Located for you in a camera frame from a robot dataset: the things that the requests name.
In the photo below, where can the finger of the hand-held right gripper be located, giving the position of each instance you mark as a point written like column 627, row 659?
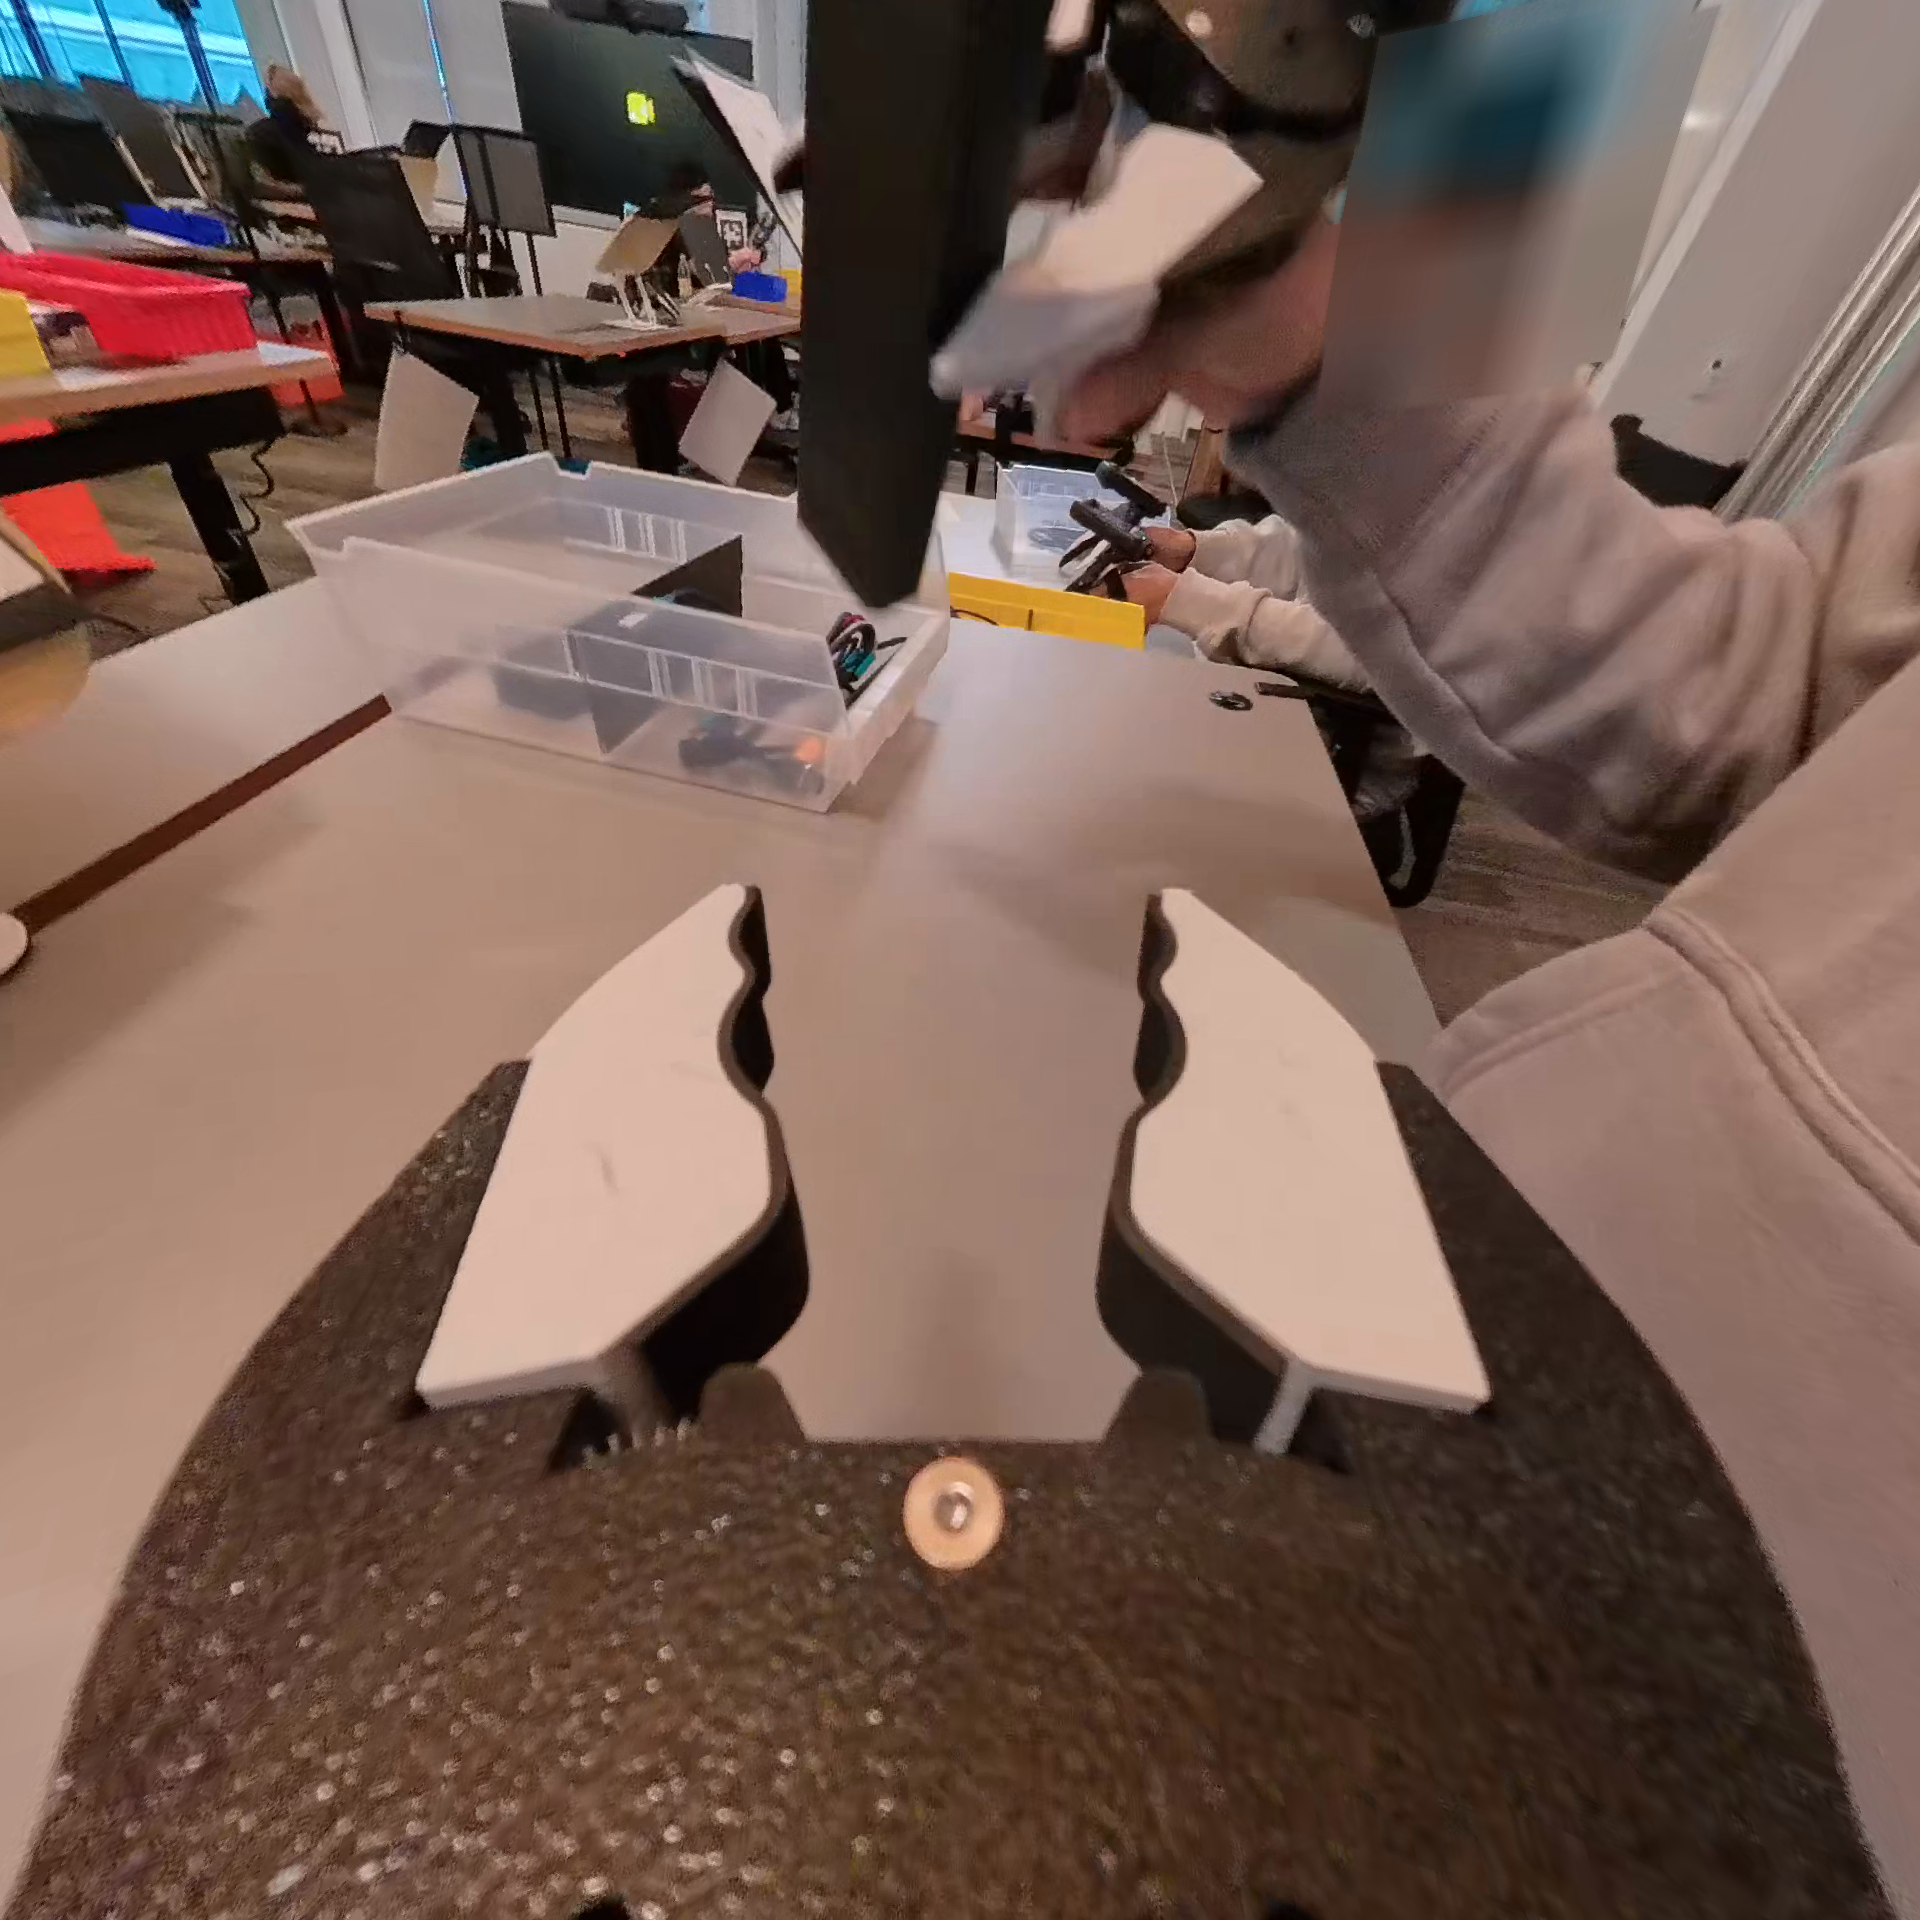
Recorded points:
column 1035, row 339
column 1155, row 202

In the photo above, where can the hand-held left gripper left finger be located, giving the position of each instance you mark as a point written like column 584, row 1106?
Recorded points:
column 616, row 1170

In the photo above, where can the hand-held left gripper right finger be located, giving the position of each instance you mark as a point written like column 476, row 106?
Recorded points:
column 1290, row 1200

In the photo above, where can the black multi-port usb hub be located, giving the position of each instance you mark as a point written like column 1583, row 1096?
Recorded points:
column 901, row 300

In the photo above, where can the another person's forearm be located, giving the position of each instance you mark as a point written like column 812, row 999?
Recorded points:
column 1276, row 608

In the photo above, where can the person's right forearm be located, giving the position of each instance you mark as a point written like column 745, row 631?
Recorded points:
column 1499, row 600

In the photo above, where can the person's right hand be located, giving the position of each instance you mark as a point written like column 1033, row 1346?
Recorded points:
column 1224, row 359

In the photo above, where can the small clear plastic bin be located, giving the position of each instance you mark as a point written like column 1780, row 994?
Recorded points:
column 1049, row 509

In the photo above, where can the yellow plastic bin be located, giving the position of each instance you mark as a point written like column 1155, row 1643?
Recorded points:
column 1035, row 612

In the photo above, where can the hanging white paper sheet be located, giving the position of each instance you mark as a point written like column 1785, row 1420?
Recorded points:
column 728, row 421
column 423, row 421

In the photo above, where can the wooden desk with black legs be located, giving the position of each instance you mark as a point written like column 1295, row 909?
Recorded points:
column 569, row 322
column 149, row 397

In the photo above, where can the large clear plastic bin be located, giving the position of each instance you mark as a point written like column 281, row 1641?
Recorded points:
column 495, row 600

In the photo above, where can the black mesh chair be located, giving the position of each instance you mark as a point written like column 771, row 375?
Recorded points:
column 375, row 225

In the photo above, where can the orange plastic crate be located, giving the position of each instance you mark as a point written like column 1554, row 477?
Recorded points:
column 59, row 509

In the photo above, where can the red plastic bin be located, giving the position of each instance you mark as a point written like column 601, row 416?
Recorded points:
column 128, row 307

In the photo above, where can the dark wall screen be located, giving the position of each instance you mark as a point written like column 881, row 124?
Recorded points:
column 600, row 106

